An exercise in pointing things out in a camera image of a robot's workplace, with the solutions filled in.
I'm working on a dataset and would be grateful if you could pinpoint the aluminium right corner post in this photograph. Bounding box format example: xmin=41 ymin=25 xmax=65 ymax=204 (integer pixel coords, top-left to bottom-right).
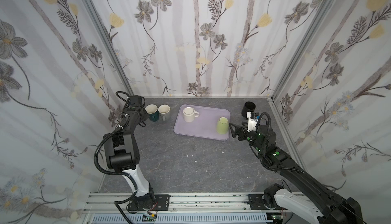
xmin=271 ymin=0 xmax=335 ymax=101

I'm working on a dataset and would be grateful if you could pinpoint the dark green ceramic mug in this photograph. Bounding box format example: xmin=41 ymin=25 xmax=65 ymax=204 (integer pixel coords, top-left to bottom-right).
xmin=145 ymin=104 xmax=160 ymax=122

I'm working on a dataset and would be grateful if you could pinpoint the white ceramic mug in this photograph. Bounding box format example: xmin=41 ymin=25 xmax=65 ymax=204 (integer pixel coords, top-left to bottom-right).
xmin=183 ymin=107 xmax=200 ymax=123

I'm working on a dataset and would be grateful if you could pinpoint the grey ceramic mug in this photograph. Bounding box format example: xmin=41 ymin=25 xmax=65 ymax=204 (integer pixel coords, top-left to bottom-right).
xmin=158 ymin=104 xmax=171 ymax=122

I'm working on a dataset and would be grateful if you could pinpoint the light green ceramic mug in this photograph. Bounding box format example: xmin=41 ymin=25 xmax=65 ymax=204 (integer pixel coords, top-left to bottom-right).
xmin=216 ymin=117 xmax=229 ymax=134

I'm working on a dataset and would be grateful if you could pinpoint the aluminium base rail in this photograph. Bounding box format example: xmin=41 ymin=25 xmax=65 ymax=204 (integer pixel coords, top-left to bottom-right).
xmin=82 ymin=192 xmax=335 ymax=214

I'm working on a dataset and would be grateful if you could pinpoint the small circuit board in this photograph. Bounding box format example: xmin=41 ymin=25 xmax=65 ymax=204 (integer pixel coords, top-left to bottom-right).
xmin=142 ymin=212 xmax=157 ymax=222

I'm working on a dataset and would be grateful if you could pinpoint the aluminium corner post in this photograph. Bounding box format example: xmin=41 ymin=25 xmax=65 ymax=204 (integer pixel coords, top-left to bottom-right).
xmin=82 ymin=0 xmax=134 ymax=95
xmin=271 ymin=0 xmax=335 ymax=101

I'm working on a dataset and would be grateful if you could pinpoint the white slotted cable duct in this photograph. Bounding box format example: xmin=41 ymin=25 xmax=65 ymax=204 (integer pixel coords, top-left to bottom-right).
xmin=91 ymin=213 xmax=273 ymax=224

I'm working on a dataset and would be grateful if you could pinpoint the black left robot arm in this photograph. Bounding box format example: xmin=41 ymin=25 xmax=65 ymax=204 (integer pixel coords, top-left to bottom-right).
xmin=104 ymin=95 xmax=156 ymax=211

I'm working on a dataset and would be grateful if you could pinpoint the aluminium left corner post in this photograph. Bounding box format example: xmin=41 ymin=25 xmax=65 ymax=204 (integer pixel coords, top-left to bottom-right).
xmin=82 ymin=0 xmax=134 ymax=95

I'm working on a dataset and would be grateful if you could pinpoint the left black corrugated cable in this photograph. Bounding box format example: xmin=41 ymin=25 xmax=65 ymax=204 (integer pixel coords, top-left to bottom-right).
xmin=93 ymin=126 xmax=138 ymax=205

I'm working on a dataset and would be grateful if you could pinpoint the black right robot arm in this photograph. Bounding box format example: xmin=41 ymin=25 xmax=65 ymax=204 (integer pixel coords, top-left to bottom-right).
xmin=229 ymin=123 xmax=364 ymax=224

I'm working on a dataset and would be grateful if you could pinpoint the black ceramic mug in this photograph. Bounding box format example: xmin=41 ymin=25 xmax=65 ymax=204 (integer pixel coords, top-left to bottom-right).
xmin=241 ymin=101 xmax=256 ymax=118

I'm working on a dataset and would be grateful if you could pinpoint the lavender plastic tray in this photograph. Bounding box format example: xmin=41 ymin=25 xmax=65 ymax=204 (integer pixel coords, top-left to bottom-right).
xmin=174 ymin=104 xmax=230 ymax=141

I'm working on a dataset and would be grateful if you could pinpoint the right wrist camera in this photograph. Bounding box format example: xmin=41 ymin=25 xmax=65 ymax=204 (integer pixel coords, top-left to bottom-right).
xmin=246 ymin=112 xmax=260 ymax=132

